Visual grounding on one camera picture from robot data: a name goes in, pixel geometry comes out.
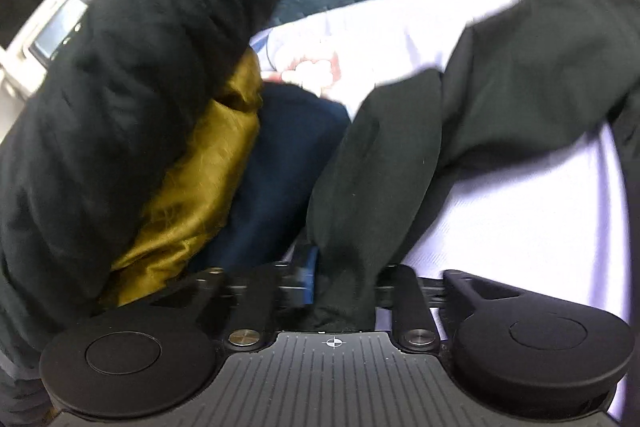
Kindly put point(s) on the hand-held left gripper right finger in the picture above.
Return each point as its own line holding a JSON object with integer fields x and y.
{"x": 412, "y": 302}

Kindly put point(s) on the mustard gold jacket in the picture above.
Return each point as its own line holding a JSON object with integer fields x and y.
{"x": 190, "y": 187}

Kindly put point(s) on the navy blue garment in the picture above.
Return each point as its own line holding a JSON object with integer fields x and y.
{"x": 280, "y": 157}

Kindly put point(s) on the black printed garment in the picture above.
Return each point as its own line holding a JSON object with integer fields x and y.
{"x": 525, "y": 82}

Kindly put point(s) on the black puffer jacket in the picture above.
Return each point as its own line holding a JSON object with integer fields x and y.
{"x": 125, "y": 82}

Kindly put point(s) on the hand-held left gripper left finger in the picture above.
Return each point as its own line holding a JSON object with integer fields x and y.
{"x": 307, "y": 269}

